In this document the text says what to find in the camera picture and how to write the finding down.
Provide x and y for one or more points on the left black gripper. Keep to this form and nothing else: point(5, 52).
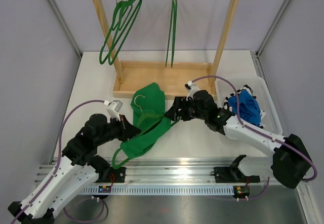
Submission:
point(128, 131)

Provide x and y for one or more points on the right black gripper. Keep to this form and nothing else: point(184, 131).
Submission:
point(180, 103)

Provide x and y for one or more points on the green tank top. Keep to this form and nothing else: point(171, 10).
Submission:
point(149, 107)

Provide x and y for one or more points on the blue tank top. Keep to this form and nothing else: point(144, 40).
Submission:
point(246, 107)

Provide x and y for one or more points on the black white striped tank top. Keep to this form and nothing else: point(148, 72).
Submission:
point(253, 99)

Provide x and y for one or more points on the green hanger of striped top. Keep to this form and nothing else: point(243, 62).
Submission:
point(108, 42)

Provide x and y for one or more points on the green hanger of blue top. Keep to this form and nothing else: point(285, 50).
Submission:
point(123, 19)

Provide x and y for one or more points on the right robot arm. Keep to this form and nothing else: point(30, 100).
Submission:
point(289, 161)

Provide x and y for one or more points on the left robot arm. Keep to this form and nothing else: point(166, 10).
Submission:
point(78, 167)

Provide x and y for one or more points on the empty green hanger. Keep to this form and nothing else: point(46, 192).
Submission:
point(172, 30)
point(169, 46)

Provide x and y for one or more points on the wooden clothes rack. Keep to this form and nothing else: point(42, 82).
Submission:
point(133, 75)

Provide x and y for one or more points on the white plastic basket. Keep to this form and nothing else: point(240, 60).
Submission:
point(269, 119)

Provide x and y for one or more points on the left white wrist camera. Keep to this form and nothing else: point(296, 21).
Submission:
point(113, 108)

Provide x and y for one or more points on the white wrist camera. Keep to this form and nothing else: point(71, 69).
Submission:
point(191, 88)
point(113, 108)

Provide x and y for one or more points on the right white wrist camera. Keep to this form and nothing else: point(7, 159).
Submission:
point(191, 88)

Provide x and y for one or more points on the aluminium mounting rail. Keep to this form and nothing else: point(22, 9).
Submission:
point(181, 171)

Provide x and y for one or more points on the white slotted cable duct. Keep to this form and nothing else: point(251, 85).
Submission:
point(161, 190)

